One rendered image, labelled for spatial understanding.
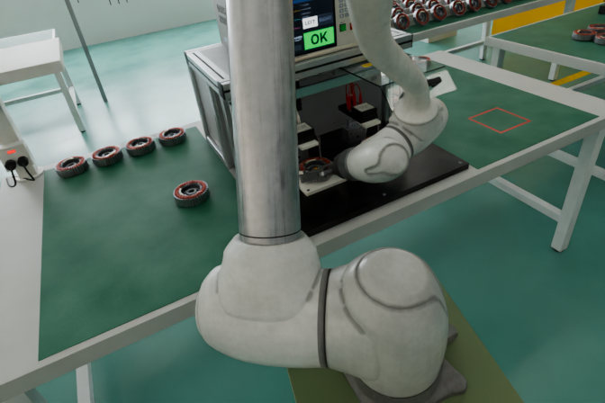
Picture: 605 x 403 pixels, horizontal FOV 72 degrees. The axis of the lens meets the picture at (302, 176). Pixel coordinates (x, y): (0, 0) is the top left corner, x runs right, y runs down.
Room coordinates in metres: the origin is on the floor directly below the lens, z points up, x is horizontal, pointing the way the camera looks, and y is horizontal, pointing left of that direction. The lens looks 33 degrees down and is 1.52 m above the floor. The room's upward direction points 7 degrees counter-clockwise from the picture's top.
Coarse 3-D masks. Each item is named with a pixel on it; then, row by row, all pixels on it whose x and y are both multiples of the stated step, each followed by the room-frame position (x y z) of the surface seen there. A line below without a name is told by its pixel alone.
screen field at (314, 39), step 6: (318, 30) 1.29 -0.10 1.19; (324, 30) 1.30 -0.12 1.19; (330, 30) 1.31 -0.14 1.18; (306, 36) 1.28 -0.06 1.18; (312, 36) 1.29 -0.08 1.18; (318, 36) 1.29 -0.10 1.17; (324, 36) 1.30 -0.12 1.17; (330, 36) 1.31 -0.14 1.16; (306, 42) 1.28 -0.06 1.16; (312, 42) 1.29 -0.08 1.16; (318, 42) 1.29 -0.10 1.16; (324, 42) 1.30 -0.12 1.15; (330, 42) 1.31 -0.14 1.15; (306, 48) 1.28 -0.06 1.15; (312, 48) 1.29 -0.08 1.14
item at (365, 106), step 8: (344, 104) 1.39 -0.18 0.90; (352, 104) 1.38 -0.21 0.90; (360, 104) 1.32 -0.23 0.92; (368, 104) 1.31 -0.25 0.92; (344, 112) 1.35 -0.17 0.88; (352, 112) 1.31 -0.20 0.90; (360, 112) 1.26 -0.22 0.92; (368, 112) 1.27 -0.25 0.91; (376, 112) 1.28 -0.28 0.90; (352, 120) 1.36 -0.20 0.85; (360, 120) 1.26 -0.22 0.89; (368, 120) 1.27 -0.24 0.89; (376, 120) 1.27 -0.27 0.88
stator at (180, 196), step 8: (184, 184) 1.16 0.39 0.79; (192, 184) 1.16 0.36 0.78; (200, 184) 1.15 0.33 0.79; (176, 192) 1.12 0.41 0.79; (184, 192) 1.14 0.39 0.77; (192, 192) 1.14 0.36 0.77; (200, 192) 1.10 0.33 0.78; (208, 192) 1.12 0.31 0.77; (176, 200) 1.09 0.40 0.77; (184, 200) 1.07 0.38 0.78; (192, 200) 1.07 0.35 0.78; (200, 200) 1.08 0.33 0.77
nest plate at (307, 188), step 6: (330, 180) 1.09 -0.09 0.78; (336, 180) 1.08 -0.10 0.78; (342, 180) 1.08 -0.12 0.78; (300, 186) 1.07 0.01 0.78; (306, 186) 1.07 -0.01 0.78; (312, 186) 1.06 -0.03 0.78; (318, 186) 1.06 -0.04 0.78; (324, 186) 1.06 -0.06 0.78; (330, 186) 1.07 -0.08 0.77; (306, 192) 1.04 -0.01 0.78; (312, 192) 1.04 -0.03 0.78
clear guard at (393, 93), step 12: (420, 60) 1.28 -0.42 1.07; (348, 72) 1.26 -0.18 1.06; (360, 72) 1.24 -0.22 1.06; (372, 72) 1.23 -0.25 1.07; (432, 72) 1.18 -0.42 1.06; (444, 72) 1.19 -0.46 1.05; (384, 84) 1.12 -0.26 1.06; (396, 84) 1.13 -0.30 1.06; (444, 84) 1.16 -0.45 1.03; (384, 96) 1.09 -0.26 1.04; (396, 96) 1.10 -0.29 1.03; (432, 96) 1.12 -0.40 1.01
